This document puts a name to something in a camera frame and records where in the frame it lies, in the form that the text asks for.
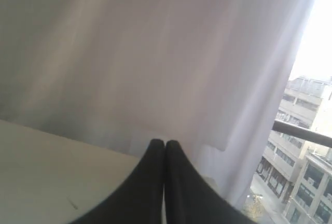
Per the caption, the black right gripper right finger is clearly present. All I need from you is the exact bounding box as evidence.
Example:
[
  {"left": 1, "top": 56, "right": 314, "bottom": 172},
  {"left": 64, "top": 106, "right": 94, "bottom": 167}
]
[{"left": 164, "top": 140, "right": 254, "bottom": 224}]

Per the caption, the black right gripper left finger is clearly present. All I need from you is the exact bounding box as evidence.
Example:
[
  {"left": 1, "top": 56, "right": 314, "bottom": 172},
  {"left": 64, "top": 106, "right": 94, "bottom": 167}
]
[{"left": 72, "top": 139, "right": 165, "bottom": 223}]

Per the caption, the beige building outside window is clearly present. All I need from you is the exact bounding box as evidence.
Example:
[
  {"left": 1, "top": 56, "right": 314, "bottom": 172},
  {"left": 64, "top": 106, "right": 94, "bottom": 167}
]
[{"left": 247, "top": 76, "right": 331, "bottom": 223}]

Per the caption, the black window railing bar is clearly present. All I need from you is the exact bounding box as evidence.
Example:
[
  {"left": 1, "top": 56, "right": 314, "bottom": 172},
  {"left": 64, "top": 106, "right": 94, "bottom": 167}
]
[{"left": 272, "top": 120, "right": 332, "bottom": 148}]

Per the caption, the white sheer curtain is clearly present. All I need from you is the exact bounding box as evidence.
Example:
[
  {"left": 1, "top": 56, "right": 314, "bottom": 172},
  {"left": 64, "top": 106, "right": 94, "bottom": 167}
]
[{"left": 1, "top": 0, "right": 315, "bottom": 208}]

